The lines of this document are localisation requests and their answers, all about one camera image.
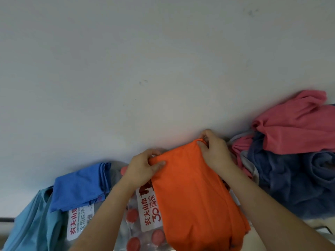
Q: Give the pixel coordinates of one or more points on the blue t-shirt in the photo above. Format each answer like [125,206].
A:
[78,185]

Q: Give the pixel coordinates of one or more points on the light blue backpack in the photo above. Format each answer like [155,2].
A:
[28,224]

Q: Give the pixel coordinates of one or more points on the stack of water bottle packs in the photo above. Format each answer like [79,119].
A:
[136,224]

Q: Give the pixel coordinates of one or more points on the person's left hand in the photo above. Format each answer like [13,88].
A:
[140,169]

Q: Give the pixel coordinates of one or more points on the person's right forearm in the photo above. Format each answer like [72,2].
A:
[277,214]

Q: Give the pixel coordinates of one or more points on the person's right hand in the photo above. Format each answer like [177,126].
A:
[217,154]

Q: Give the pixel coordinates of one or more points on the orange t-shirt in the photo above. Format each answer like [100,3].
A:
[193,201]

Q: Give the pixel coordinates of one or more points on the white panel leaning on wall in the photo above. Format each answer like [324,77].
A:
[6,220]

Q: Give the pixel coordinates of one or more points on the grey-blue towel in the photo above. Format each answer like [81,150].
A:
[295,185]

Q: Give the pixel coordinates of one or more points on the person's left forearm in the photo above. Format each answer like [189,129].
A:
[99,219]

